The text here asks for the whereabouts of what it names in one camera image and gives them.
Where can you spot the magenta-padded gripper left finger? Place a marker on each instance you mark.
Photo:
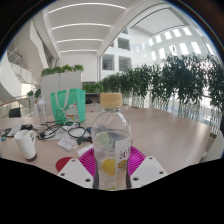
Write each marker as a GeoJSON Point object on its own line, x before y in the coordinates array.
{"type": "Point", "coordinates": [75, 173]}

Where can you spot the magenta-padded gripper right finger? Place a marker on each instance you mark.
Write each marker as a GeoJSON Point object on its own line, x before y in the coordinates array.
{"type": "Point", "coordinates": [146, 171]}

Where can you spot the clear bottle with beige cap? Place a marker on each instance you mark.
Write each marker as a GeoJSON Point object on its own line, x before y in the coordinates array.
{"type": "Point", "coordinates": [110, 133]}

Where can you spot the clear plastic packet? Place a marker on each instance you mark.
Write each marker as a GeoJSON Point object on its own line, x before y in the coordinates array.
{"type": "Point", "coordinates": [85, 150]}

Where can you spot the white paper card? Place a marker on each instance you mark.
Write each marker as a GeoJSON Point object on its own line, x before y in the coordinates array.
{"type": "Point", "coordinates": [67, 144]}

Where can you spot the white mug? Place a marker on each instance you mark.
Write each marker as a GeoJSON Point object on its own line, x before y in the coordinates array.
{"type": "Point", "coordinates": [25, 145]}

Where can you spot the green tote bag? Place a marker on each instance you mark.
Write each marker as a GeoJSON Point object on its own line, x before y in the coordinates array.
{"type": "Point", "coordinates": [68, 106]}

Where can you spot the clear shaker bottle white lid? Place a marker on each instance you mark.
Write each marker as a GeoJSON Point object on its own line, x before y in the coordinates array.
{"type": "Point", "coordinates": [41, 111]}

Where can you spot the white chair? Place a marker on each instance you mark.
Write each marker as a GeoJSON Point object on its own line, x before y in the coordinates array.
{"type": "Point", "coordinates": [215, 150]}

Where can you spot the open booklet with papers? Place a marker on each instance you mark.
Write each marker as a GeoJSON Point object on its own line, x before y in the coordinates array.
{"type": "Point", "coordinates": [15, 129]}

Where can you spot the black chair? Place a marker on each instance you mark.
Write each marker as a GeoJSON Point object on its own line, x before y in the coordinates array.
{"type": "Point", "coordinates": [15, 112]}

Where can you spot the small green potted plants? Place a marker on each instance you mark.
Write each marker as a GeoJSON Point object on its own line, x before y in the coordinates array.
{"type": "Point", "coordinates": [33, 94]}

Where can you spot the white planter cabinet with greenery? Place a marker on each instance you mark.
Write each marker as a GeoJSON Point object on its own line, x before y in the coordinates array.
{"type": "Point", "coordinates": [61, 83]}

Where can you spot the row of green potted trees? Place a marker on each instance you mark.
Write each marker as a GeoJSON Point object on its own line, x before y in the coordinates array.
{"type": "Point", "coordinates": [180, 83]}

